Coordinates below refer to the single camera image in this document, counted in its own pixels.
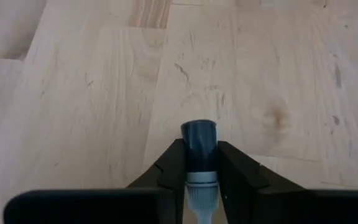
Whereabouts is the white-capped dropper bottle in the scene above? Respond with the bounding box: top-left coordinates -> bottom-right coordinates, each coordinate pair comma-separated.
180,119 -> 221,224

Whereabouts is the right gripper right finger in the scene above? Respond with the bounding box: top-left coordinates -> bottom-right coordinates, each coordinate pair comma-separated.
218,141 -> 358,224

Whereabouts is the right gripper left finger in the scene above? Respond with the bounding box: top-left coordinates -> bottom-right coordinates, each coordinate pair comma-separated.
3,138 -> 188,224

